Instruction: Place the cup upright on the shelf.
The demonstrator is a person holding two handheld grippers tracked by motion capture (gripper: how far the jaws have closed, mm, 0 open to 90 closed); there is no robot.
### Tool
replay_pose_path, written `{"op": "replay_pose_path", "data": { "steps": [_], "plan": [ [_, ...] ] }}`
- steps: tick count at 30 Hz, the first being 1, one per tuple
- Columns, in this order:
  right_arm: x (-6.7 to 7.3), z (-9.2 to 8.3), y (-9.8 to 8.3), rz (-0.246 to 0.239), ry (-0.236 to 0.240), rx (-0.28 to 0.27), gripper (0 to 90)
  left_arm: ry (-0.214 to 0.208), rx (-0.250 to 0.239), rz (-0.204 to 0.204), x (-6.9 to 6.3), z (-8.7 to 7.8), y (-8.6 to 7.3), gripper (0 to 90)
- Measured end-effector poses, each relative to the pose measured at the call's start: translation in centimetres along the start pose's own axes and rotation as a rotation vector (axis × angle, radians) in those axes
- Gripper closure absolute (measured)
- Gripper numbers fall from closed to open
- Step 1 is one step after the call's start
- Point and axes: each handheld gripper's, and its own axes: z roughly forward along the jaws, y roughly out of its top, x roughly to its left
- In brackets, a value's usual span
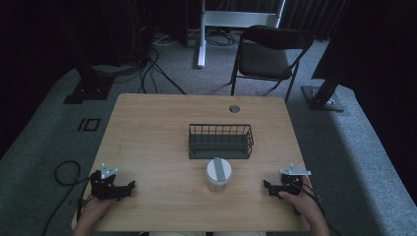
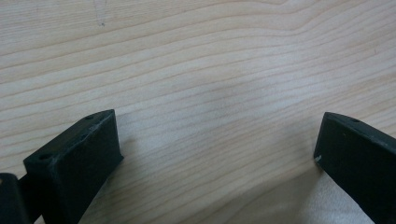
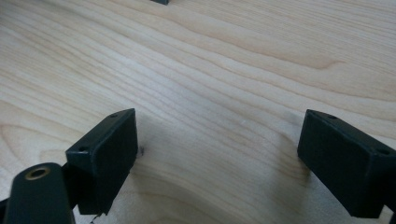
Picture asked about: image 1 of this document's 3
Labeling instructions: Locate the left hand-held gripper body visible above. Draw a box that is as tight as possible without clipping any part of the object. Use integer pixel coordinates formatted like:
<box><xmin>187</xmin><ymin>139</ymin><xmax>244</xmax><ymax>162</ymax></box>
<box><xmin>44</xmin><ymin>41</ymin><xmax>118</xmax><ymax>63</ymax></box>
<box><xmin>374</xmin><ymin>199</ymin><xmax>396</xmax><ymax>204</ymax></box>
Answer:
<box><xmin>89</xmin><ymin>162</ymin><xmax>125</xmax><ymax>202</ymax></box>

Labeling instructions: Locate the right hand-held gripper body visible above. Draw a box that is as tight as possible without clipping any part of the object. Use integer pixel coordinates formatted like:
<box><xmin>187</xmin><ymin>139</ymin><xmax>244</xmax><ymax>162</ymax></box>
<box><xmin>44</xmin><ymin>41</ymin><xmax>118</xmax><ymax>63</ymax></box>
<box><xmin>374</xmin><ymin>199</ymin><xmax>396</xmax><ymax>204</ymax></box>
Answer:
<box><xmin>276</xmin><ymin>163</ymin><xmax>313</xmax><ymax>198</ymax></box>

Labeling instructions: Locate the person's left hand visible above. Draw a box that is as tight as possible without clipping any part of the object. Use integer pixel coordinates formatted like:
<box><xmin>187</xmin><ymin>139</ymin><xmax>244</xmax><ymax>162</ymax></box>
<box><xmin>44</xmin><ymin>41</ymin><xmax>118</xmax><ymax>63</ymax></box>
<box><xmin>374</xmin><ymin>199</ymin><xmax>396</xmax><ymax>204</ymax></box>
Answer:
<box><xmin>78</xmin><ymin>196</ymin><xmax>116</xmax><ymax>229</ymax></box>

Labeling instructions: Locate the person's right hand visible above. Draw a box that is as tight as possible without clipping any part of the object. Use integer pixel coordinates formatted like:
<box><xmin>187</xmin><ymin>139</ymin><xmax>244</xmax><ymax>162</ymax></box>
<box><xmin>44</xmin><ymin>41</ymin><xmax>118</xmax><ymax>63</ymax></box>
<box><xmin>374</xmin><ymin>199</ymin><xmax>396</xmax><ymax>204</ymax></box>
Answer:
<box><xmin>277</xmin><ymin>176</ymin><xmax>322</xmax><ymax>227</ymax></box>

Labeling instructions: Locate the white cup with grey-striped lid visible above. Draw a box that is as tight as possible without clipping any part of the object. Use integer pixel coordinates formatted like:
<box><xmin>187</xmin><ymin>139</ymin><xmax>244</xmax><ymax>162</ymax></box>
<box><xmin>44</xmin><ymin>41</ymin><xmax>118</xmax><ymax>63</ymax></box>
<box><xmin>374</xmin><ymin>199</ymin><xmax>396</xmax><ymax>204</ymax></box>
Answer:
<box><xmin>205</xmin><ymin>156</ymin><xmax>233</xmax><ymax>193</ymax></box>

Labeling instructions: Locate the black folding chair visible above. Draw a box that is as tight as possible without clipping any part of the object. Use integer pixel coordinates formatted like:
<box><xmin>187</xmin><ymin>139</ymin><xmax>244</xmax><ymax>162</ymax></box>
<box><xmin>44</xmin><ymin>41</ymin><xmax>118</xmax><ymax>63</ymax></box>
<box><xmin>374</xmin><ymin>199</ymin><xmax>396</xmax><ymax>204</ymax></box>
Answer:
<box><xmin>229</xmin><ymin>25</ymin><xmax>315</xmax><ymax>104</ymax></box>

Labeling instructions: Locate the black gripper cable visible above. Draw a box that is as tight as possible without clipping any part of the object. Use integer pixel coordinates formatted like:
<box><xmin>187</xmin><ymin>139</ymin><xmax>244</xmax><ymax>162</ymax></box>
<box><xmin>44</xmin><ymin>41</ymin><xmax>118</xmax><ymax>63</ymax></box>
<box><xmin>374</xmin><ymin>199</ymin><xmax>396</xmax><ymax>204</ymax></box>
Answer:
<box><xmin>293</xmin><ymin>181</ymin><xmax>327</xmax><ymax>218</ymax></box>

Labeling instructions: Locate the black looped cable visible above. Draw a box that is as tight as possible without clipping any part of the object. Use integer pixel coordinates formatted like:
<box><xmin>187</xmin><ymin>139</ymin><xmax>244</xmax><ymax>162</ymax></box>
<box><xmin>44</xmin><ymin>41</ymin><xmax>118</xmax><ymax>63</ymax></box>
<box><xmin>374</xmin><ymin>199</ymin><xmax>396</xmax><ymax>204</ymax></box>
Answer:
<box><xmin>40</xmin><ymin>159</ymin><xmax>92</xmax><ymax>236</ymax></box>

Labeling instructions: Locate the dark wire basket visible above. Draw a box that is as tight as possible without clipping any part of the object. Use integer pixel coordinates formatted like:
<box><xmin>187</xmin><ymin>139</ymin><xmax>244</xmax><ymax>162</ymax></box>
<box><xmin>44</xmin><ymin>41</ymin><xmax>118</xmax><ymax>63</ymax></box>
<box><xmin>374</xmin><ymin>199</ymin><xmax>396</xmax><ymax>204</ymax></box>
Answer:
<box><xmin>188</xmin><ymin>123</ymin><xmax>255</xmax><ymax>160</ymax></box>

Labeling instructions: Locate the black stand with base plate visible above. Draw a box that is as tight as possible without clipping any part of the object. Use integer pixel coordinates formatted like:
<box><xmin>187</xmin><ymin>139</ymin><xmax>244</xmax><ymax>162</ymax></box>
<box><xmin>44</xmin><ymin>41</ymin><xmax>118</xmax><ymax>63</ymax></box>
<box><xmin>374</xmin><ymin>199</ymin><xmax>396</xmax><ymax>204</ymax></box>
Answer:
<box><xmin>63</xmin><ymin>62</ymin><xmax>115</xmax><ymax>105</ymax></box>
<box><xmin>300</xmin><ymin>67</ymin><xmax>346</xmax><ymax>114</ymax></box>

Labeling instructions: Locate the bundle of black floor cables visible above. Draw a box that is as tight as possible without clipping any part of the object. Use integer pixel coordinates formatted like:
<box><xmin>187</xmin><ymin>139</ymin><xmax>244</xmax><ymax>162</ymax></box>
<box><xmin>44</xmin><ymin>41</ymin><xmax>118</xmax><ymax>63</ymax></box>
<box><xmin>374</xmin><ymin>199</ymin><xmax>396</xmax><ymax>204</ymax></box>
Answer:
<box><xmin>91</xmin><ymin>30</ymin><xmax>187</xmax><ymax>96</ymax></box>

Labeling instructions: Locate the white metal desk frame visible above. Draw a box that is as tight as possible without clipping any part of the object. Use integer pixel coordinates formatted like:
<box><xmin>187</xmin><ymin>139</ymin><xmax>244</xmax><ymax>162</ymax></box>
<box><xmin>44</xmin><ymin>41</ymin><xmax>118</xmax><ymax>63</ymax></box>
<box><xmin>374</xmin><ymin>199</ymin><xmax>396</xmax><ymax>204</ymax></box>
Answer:
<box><xmin>196</xmin><ymin>0</ymin><xmax>287</xmax><ymax>69</ymax></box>

